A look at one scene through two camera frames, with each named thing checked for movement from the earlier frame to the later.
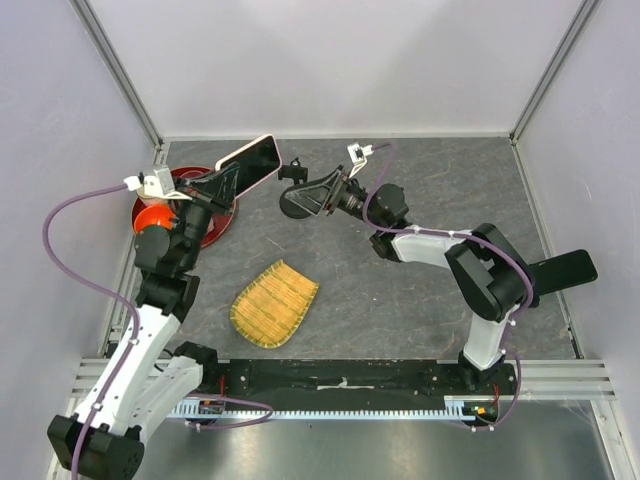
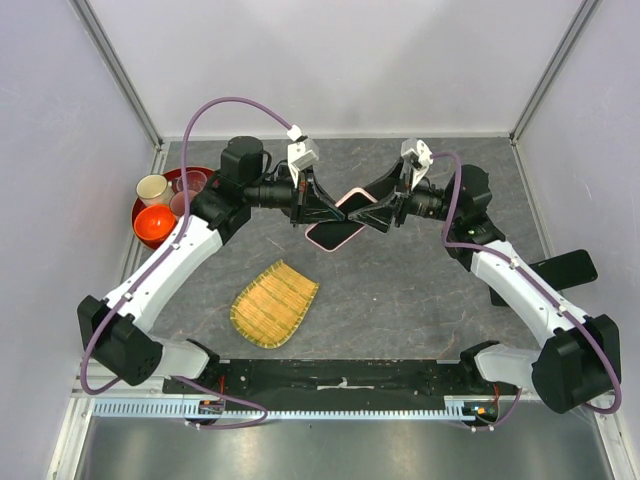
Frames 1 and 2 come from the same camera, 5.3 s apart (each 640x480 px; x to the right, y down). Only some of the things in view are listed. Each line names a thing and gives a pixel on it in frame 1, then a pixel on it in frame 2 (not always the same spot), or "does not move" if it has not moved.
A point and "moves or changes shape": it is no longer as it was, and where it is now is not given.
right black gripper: [326, 192] -> [385, 187]
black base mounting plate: [348, 380] does not move
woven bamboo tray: [273, 310] does not move
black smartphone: [563, 271] does not move
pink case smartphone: [257, 161] moves or changes shape
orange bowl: [154, 215] does not move
